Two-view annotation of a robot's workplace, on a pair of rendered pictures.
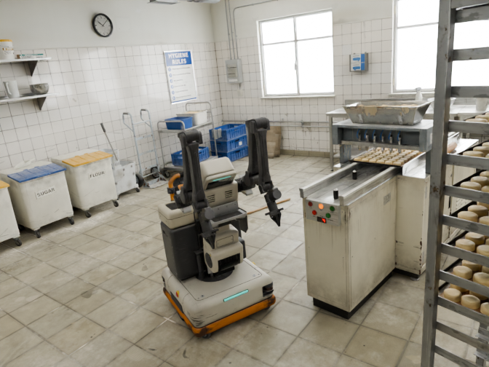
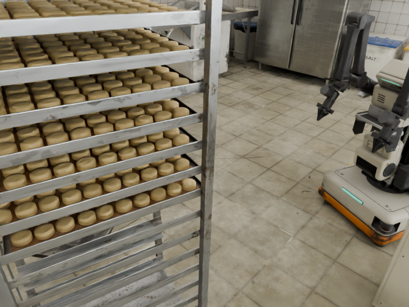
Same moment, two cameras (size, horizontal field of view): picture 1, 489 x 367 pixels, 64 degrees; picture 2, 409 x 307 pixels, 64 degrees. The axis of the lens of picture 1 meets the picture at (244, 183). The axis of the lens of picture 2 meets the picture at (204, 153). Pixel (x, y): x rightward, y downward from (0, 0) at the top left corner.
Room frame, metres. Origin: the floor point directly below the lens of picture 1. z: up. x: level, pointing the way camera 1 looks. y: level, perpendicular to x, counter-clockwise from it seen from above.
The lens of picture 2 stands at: (1.33, -1.76, 1.62)
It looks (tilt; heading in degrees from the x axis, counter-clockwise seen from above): 30 degrees down; 94
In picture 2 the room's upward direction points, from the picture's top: 2 degrees clockwise
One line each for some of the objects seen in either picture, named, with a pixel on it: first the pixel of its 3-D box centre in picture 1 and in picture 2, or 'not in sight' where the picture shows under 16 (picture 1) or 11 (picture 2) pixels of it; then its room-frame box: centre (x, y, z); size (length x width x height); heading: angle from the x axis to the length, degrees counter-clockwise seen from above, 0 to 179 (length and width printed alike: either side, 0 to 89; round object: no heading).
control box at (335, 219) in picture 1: (322, 211); not in sight; (2.27, -0.47, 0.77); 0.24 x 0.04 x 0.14; 44
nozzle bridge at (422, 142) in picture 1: (385, 144); not in sight; (2.87, -1.09, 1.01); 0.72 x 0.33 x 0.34; 44
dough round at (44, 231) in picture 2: not in sight; (44, 231); (0.85, -1.13, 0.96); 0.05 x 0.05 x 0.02
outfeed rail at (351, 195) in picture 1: (410, 160); not in sight; (2.85, -1.28, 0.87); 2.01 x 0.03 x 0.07; 134
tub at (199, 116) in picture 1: (192, 118); not in sight; (6.54, 0.76, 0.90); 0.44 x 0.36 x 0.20; 60
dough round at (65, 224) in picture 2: not in sight; (65, 224); (0.90, -1.09, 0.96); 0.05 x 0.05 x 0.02
